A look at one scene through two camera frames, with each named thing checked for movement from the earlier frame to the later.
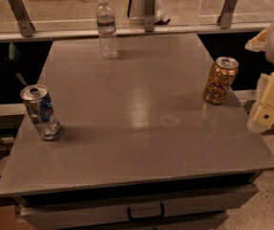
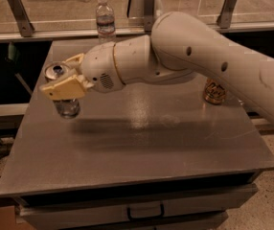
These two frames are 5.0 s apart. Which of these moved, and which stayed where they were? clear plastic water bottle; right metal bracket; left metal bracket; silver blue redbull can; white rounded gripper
Moved: silver blue redbull can; white rounded gripper
Stayed: clear plastic water bottle; left metal bracket; right metal bracket
